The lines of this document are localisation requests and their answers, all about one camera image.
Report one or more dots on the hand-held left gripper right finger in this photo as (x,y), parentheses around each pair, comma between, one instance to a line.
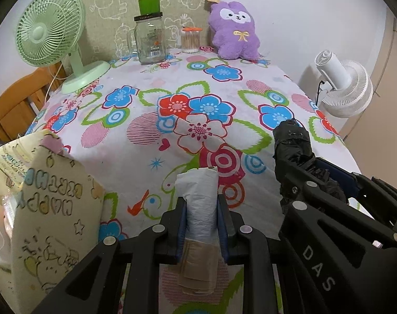
(223,229)

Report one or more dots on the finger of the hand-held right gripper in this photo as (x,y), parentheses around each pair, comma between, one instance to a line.
(303,186)
(342,180)

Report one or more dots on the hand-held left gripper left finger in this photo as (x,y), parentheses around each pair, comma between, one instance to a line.
(181,229)

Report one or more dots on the white plastic bag roll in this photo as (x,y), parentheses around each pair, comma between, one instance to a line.
(201,202)

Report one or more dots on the happy birthday gift bag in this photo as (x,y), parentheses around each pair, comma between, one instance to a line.
(54,202)

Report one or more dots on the floral tablecloth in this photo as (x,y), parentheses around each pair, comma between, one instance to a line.
(136,157)

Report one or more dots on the white circulator fan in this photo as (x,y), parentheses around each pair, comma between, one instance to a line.
(348,88)

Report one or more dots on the beige wooden cabinet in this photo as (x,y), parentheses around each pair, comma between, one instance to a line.
(388,72)

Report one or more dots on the purple plush toy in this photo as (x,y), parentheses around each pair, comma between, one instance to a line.
(234,42)

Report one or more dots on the cotton swab container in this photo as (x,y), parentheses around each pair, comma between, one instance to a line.
(190,44)

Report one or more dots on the glass jar with green lid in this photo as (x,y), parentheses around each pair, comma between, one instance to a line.
(149,45)

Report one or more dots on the wooden chair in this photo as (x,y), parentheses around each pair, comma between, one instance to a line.
(12,108)

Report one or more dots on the green desk fan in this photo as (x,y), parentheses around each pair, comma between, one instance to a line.
(38,32)

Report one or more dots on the beige cartoon wall board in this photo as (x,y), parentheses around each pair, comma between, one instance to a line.
(120,13)

